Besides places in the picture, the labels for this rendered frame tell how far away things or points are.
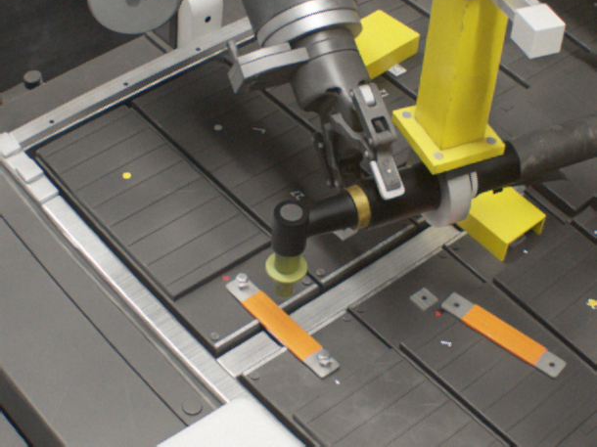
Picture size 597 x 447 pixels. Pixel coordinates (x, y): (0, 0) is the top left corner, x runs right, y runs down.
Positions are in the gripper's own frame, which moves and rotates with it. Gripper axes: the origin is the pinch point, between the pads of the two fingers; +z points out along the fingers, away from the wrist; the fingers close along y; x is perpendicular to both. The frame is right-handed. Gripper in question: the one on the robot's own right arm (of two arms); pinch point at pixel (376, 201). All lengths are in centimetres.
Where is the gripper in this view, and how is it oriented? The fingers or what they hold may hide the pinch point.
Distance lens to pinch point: 117.3
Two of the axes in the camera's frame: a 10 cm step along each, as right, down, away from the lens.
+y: -2.8, 2.8, 9.2
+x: -9.0, 2.6, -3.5
